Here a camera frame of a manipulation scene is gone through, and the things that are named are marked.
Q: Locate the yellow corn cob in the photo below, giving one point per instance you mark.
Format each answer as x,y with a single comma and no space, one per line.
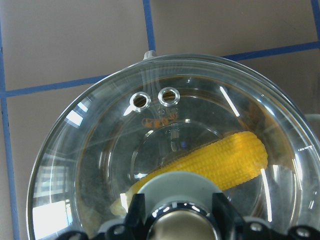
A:
228,162

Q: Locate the glass pot lid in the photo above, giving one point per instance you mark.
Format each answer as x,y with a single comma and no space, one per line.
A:
175,140

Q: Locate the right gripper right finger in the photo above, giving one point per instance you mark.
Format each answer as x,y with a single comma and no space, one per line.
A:
233,226

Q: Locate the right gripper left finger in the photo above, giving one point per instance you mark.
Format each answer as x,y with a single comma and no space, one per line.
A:
133,227

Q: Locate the pale green cooking pot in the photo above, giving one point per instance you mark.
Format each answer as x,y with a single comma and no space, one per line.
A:
313,125

